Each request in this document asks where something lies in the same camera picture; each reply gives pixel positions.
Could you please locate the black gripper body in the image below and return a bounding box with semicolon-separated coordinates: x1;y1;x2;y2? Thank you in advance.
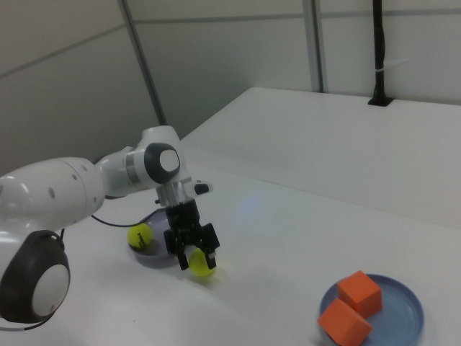
166;199;202;238

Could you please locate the blue plate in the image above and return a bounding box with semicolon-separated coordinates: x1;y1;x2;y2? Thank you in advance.
318;273;425;346

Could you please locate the orange cube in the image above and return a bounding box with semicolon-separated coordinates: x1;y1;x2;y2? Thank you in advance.
336;270;383;319
316;297;373;346

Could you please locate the black pole with base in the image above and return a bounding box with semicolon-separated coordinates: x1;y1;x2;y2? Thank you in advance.
367;0;394;107

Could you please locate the purple plate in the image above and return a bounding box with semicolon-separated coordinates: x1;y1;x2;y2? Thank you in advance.
128;210;192;270

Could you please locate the yellow tennis ball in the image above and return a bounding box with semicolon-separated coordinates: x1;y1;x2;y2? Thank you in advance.
127;223;153;250
188;248;217;278

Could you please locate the grey partition post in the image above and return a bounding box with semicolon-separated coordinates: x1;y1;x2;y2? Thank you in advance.
120;0;169;128

